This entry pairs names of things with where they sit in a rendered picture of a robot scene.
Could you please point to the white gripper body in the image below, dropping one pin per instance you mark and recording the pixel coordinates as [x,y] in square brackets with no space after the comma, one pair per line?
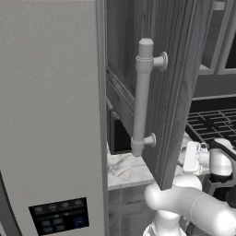
[192,158]

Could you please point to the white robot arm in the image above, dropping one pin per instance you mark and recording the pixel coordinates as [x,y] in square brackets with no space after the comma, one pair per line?
[184,202]

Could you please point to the dark grey cabinet door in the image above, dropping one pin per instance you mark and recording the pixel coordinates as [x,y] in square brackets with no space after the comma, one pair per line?
[172,92]

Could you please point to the grey base cabinet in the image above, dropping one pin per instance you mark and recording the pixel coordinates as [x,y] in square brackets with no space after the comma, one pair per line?
[129,212]

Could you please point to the black microwave oven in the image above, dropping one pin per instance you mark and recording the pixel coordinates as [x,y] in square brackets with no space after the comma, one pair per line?
[118,138]

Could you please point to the grey fridge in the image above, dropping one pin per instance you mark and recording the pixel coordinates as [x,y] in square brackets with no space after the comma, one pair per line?
[49,107]

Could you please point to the grey glass-door wall cabinets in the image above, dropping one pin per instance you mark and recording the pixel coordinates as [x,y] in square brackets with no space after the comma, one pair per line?
[219,37]

